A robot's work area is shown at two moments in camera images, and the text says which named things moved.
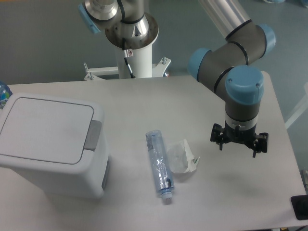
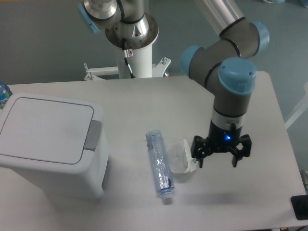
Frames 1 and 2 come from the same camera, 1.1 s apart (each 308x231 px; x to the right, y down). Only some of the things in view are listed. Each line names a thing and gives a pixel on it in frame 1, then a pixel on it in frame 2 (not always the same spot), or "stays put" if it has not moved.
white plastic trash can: [59, 144] stays put
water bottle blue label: [5, 92] stays put
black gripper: [248, 136] -> [221, 140]
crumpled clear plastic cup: [180, 157] stays put
